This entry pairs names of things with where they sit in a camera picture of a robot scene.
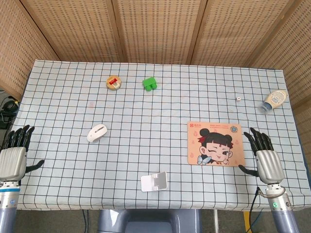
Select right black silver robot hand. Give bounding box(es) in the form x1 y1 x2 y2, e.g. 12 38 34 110
238 127 285 184

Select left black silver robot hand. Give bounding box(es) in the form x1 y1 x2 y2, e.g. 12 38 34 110
0 125 45 182

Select white computer mouse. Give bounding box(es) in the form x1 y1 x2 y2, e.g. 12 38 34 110
86 124 108 143

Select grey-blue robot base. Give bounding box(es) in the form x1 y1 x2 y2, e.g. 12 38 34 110
97 209 202 233

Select cartoon girl mouse pad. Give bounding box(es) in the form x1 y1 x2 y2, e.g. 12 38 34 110
187 121 245 168

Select cream bottle blue cap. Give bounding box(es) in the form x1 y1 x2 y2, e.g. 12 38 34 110
260 89 289 114

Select white table leg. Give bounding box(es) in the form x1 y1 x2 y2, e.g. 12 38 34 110
213 210 220 233

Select white folding phone stand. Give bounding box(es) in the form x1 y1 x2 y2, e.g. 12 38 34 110
140 171 169 193

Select blue checkered tablecloth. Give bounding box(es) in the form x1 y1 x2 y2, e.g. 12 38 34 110
0 60 311 211

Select round wooden toy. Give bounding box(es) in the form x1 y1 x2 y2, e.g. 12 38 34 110
105 75 122 91

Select green toy building block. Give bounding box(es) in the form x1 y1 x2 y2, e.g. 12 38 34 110
142 77 158 92

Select woven bamboo folding screen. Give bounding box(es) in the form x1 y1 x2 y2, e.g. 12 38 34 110
0 0 311 149

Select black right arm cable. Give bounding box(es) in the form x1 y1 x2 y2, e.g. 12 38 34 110
248 186 262 233

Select black floor cable bundle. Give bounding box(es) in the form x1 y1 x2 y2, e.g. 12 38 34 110
0 90 19 130

